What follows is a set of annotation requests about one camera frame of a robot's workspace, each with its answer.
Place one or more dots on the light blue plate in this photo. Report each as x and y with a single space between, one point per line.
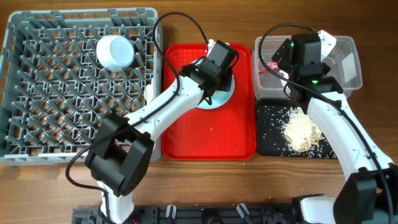
218 99

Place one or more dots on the black plastic waste tray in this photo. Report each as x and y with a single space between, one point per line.
272 117

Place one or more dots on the leftover rice and scraps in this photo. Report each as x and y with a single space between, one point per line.
301 132

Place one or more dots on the white plastic spoon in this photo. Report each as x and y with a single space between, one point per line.
149 93

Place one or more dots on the grey plastic dishwasher rack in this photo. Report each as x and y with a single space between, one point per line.
54 91

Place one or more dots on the clear plastic storage bin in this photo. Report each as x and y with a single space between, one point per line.
343 61

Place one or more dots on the white napkin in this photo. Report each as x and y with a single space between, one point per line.
283 82

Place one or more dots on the red plastic serving tray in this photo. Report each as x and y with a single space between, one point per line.
224 133

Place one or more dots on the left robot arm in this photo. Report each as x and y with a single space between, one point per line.
123 147

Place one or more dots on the light blue small bowl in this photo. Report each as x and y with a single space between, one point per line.
115 52

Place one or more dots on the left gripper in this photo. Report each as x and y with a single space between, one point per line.
226 84

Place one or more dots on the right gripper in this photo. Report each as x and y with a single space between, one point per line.
283 63

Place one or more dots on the red ketchup sachet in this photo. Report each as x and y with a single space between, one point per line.
272 65

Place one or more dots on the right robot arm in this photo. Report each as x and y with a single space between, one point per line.
369 194

